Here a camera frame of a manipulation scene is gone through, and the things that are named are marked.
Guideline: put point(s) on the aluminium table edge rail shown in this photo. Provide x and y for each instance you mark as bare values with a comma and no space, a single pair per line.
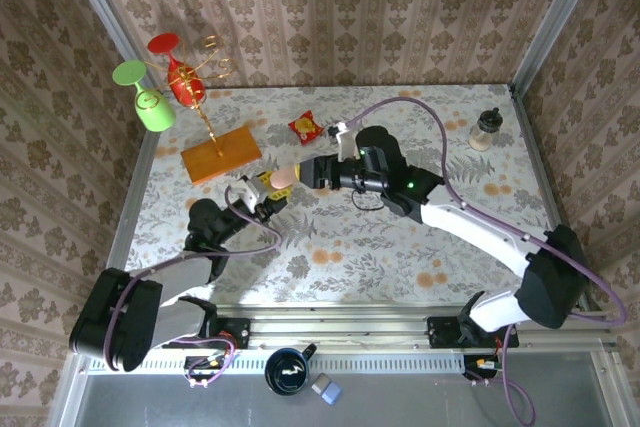
541,167
130,197

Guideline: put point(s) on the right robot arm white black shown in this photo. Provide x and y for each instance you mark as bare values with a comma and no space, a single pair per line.
475,227

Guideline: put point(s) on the red wine glass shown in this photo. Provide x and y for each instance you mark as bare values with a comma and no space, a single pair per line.
185,84

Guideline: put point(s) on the glass spice jar black lid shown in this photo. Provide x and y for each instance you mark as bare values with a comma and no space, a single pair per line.
482,134

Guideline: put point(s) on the pink earbud charging case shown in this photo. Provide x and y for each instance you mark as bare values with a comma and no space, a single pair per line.
284,178

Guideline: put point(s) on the black power connector block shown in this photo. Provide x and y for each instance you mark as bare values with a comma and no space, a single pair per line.
480,366
205,367

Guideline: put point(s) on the grey eraser block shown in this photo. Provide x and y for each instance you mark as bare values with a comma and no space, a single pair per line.
319,383

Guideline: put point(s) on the aluminium frame post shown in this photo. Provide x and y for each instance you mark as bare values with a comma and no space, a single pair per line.
107,17
555,22

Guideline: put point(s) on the floral patterned table cover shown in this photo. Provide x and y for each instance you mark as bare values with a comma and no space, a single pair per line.
350,272

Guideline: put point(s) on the red snack packet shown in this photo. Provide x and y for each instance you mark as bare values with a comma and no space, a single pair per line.
305,128

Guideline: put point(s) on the black mug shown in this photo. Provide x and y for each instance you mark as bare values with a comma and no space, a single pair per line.
275,372

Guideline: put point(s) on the blue eraser block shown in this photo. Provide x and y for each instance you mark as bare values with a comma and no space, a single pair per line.
331,393

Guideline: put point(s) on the green wine glass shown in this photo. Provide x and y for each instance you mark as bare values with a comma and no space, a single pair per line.
156,114

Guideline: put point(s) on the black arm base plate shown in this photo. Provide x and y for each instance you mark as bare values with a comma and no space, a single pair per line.
442,334
235,332

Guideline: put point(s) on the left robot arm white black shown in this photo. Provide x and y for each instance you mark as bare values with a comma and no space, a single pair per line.
185,272

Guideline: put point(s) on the aluminium frame rail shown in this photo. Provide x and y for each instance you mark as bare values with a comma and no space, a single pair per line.
340,332

